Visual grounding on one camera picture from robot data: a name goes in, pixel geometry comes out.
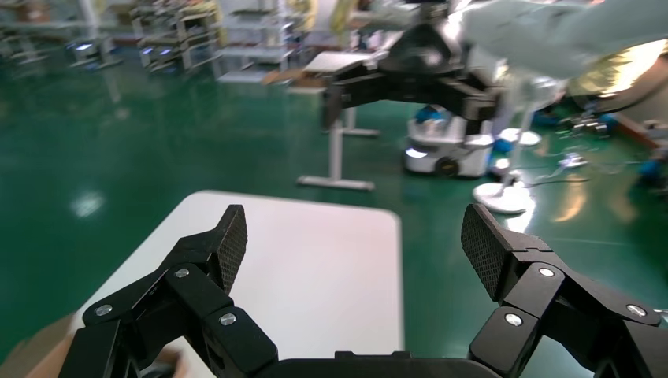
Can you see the white round-base floor stand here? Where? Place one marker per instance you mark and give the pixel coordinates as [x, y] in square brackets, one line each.
[503, 197]

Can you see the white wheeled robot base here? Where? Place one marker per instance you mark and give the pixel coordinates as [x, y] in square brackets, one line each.
[443, 156]

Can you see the white desk with legs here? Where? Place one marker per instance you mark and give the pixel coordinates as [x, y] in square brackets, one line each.
[336, 151]

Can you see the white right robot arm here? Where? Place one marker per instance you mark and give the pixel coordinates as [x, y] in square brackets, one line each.
[548, 31]

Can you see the gold curved panel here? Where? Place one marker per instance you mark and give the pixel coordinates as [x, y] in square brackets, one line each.
[616, 73]

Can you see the open brown cardboard box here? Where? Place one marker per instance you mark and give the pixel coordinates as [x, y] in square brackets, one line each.
[31, 355]

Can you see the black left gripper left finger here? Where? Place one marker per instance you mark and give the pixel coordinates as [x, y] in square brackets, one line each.
[188, 302]

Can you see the metal storage shelf rack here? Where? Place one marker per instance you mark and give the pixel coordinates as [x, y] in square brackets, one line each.
[177, 31]

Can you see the white shelving unit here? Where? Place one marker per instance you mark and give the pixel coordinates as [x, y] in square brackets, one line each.
[256, 47]

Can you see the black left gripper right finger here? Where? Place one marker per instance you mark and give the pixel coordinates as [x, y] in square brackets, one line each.
[537, 292]

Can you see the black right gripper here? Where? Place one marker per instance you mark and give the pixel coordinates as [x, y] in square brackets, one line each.
[423, 52]

